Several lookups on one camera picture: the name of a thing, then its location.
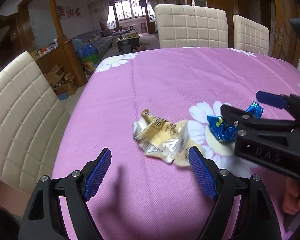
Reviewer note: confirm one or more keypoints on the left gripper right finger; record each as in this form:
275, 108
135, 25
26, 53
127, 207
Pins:
256, 217

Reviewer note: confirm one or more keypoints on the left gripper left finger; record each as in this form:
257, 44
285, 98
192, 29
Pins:
43, 216

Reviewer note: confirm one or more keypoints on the yellow white wrapper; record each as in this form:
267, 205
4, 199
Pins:
165, 140

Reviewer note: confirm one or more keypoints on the blue foil snack wrapper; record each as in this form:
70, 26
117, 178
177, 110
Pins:
224, 131

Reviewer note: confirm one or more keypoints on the grey sofa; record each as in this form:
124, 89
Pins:
101, 41

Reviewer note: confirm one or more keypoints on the cream chair far right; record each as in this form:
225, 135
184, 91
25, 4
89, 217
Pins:
250, 36

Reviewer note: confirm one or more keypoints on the colourful shopping bag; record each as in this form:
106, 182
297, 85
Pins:
88, 55

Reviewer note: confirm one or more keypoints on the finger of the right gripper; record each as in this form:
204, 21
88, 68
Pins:
244, 119
277, 101

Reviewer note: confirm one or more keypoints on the cream chair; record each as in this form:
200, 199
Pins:
250, 36
32, 123
191, 26

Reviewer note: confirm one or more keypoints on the wooden door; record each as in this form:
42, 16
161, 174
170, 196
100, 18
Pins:
286, 44

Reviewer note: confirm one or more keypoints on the window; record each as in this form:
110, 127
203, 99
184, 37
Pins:
123, 10

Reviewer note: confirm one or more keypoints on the cream chair left side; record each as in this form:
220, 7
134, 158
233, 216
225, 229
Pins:
32, 123

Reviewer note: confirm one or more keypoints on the pink floral tablecloth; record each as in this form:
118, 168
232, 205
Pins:
146, 198

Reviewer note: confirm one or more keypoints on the right hand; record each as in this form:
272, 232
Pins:
291, 202

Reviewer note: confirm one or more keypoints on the cream chair far middle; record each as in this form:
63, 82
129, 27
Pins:
191, 26

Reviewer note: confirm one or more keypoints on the coffee table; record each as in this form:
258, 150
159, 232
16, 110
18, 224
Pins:
128, 42

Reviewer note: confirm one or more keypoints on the cardboard boxes pile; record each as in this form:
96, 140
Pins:
62, 83

